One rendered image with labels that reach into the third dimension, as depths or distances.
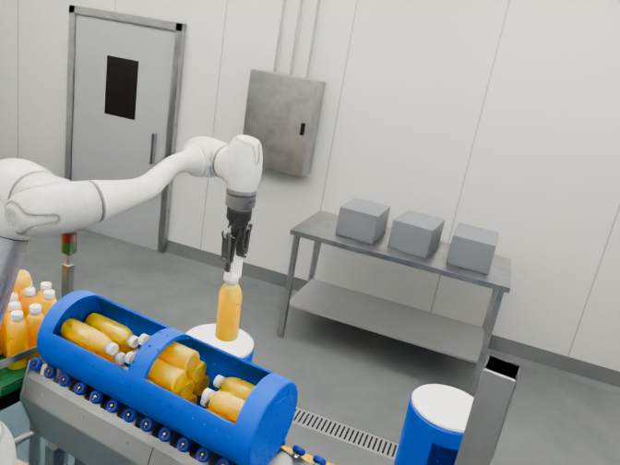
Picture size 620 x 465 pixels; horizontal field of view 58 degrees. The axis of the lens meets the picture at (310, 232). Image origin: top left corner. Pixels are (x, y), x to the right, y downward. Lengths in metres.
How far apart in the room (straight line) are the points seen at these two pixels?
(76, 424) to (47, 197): 1.06
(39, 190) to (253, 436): 0.87
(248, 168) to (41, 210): 0.58
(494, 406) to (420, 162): 3.80
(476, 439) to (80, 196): 0.95
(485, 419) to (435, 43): 3.89
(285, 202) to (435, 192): 1.36
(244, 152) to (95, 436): 1.10
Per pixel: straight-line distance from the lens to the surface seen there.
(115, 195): 1.37
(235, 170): 1.61
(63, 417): 2.21
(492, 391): 1.07
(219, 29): 5.32
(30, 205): 1.30
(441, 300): 5.03
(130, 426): 2.02
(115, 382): 1.93
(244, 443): 1.69
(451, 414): 2.16
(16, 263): 1.50
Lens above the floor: 2.17
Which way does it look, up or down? 18 degrees down
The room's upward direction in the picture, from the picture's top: 10 degrees clockwise
